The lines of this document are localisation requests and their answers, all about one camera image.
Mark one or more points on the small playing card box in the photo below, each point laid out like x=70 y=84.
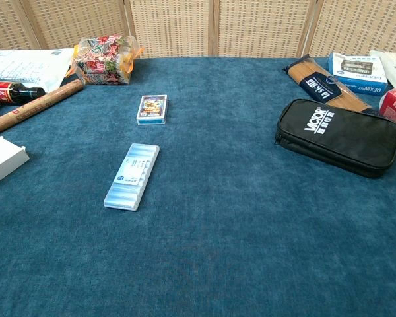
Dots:
x=151 y=109

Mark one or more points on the blue white boxed item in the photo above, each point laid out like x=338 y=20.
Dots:
x=359 y=74

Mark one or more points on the plain white box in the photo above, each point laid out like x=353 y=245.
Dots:
x=1 y=160

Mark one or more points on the blue white battery pack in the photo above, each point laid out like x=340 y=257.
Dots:
x=132 y=176

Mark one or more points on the blue tablecloth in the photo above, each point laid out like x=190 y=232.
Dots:
x=217 y=231

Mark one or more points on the woven folding screen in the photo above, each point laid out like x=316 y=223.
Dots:
x=171 y=26

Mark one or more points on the floral printed snack bag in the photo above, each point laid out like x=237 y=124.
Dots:
x=102 y=61

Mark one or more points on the spaghetti pack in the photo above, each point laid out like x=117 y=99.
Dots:
x=316 y=82

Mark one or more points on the black Victor zip pouch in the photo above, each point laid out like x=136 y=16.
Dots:
x=340 y=138

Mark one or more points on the wooden rolling pin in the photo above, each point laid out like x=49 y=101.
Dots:
x=36 y=107

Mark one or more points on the white mailer bag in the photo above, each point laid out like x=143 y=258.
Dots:
x=23 y=67

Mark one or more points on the dark sauce bottle red label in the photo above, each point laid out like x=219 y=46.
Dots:
x=6 y=92

